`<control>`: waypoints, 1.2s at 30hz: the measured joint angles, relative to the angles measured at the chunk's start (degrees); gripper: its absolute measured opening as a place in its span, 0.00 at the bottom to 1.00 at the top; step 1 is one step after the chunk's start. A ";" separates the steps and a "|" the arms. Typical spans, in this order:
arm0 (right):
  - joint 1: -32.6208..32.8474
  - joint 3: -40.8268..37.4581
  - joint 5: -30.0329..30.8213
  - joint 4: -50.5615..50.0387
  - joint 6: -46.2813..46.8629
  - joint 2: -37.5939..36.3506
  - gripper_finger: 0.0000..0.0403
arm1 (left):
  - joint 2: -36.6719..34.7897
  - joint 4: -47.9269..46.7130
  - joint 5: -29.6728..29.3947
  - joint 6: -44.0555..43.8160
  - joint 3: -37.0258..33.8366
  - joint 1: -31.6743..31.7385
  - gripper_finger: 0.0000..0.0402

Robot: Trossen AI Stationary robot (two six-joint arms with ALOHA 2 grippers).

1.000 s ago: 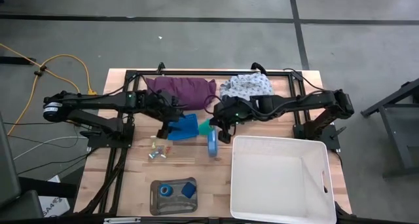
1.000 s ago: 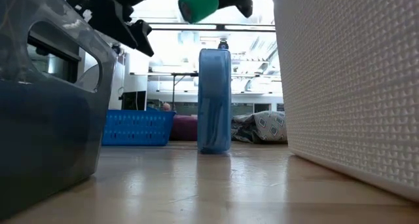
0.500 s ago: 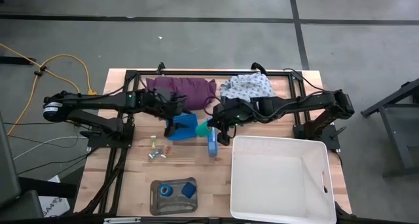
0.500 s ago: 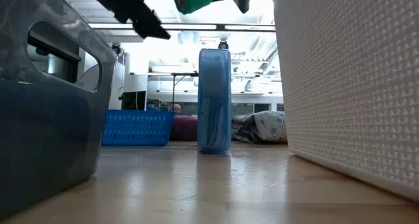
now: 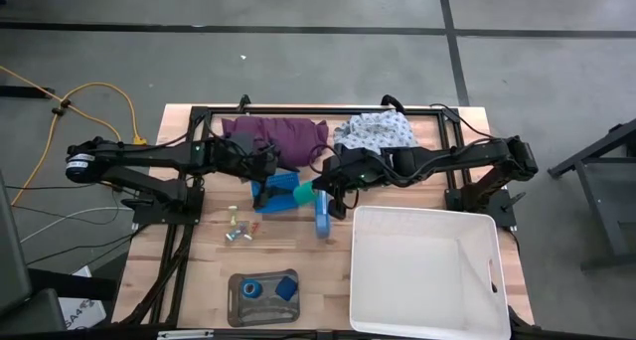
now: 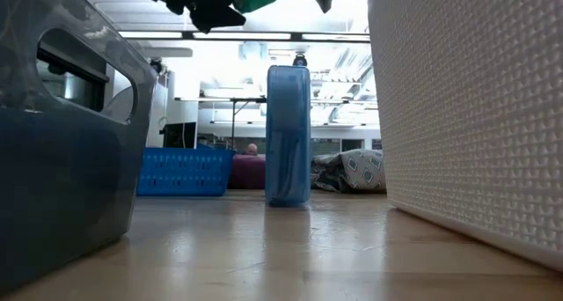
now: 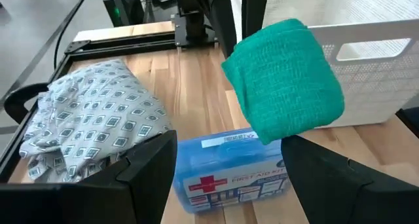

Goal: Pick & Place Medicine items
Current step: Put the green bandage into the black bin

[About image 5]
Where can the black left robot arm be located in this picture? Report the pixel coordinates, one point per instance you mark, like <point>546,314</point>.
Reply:
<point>149,153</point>

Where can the grey patterned cloth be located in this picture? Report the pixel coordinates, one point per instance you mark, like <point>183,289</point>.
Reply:
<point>377,128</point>

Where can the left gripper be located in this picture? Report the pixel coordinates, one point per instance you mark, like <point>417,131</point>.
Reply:
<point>251,156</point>

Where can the white capped vial green contents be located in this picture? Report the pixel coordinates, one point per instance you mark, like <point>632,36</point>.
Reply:
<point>231,237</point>

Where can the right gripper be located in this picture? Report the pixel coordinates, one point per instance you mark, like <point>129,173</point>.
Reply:
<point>338,181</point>

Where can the white capped vial red contents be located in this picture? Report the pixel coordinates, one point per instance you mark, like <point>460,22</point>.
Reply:
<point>254,227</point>

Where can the grey transparent plastic tray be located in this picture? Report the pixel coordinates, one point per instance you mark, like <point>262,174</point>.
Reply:
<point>263,312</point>

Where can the black floor bar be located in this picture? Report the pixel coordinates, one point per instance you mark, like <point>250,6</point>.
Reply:
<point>25,91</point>

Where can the black metal table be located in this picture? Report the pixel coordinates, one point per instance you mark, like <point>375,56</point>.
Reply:
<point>608,201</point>

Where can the black aluminium frame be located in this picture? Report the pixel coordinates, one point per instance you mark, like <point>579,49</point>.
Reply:
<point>323,111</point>

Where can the white cardboard box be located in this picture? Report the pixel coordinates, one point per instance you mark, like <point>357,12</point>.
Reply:
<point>82,314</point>

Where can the blue slotted plastic basket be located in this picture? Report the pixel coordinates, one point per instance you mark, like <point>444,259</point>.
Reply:
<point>285,179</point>

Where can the purple cloth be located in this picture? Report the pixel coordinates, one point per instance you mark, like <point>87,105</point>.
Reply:
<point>298,141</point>

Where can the light blue bandage roll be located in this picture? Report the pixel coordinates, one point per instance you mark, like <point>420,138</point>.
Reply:
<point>247,283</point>

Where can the white plastic bin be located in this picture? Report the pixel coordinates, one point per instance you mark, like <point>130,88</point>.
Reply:
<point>412,280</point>

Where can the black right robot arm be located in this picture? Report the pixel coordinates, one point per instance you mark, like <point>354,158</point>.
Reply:
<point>447,158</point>

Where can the black office chair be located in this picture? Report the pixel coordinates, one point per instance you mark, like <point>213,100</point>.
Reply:
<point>15,260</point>

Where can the blue translucent plastic case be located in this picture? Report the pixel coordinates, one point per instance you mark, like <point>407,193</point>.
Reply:
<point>323,225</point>

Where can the black clamp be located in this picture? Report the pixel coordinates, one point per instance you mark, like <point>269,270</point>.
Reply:
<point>243,101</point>
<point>392,101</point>

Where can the green bandage roll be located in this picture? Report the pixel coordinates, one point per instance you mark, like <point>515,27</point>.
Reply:
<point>303,194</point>

